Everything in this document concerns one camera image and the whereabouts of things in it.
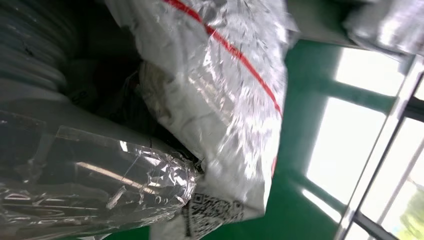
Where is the crumpled white parcel red print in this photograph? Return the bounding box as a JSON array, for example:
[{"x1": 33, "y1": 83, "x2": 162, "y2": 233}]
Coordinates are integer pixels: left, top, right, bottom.
[{"x1": 343, "y1": 0, "x2": 424, "y2": 58}]

